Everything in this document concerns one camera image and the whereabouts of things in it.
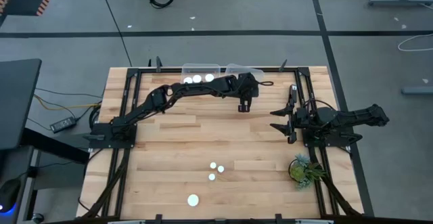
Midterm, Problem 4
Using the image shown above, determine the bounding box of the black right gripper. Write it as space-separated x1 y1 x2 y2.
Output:
269 103 311 145

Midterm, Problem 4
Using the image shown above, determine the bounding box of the clear plastic bin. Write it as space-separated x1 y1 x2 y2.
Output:
181 63 223 86
224 63 265 83

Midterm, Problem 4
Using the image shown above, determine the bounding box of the small black oblong device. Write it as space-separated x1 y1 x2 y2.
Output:
289 84 298 107

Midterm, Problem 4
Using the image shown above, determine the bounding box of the artificial succulent plant in pot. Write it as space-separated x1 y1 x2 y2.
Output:
288 153 327 192

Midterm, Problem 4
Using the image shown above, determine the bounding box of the black power adapter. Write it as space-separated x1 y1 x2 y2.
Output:
49 116 77 133

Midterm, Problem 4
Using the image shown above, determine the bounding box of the black desk foot bar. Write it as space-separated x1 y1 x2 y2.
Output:
20 127 91 164

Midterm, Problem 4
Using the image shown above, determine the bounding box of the black desk top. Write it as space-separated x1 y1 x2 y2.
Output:
0 58 43 150

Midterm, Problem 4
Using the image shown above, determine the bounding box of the black computer mouse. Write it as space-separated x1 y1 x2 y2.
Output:
0 178 22 215

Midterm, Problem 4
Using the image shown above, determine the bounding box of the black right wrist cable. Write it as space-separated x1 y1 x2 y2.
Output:
302 98 336 113

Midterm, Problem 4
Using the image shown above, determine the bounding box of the black aluminium table frame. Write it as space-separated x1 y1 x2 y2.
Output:
79 66 365 224

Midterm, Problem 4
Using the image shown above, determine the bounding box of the white floor cable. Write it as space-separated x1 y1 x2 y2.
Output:
397 32 433 52

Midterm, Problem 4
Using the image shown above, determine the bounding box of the long black floor cable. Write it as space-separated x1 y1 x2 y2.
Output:
97 0 133 68

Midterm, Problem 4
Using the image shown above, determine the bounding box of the yellow cable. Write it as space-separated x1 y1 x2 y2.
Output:
32 93 102 112

